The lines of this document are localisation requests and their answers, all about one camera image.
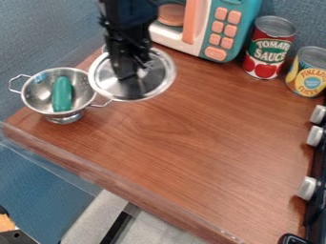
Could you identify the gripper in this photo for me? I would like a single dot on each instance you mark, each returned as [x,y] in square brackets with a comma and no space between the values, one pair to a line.
[126,50]

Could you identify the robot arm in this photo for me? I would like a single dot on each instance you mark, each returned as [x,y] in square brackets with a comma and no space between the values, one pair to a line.
[125,14]

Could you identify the silver lid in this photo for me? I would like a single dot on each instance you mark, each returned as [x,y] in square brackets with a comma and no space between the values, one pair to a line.
[155,77]

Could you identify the green toy cucumber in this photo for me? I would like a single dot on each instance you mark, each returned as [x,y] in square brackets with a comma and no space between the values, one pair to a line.
[62,94]

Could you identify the toy microwave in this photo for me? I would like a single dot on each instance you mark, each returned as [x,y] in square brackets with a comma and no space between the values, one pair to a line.
[212,28]

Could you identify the silver strainer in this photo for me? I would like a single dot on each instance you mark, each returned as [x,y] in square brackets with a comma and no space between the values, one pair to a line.
[40,92]

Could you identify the red can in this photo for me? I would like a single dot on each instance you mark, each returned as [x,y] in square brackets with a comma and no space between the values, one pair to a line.
[267,50]

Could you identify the yellow can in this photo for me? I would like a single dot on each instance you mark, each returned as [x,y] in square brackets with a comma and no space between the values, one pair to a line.
[307,74]

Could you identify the toy stove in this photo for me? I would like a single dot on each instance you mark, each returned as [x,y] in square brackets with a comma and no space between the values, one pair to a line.
[316,139]

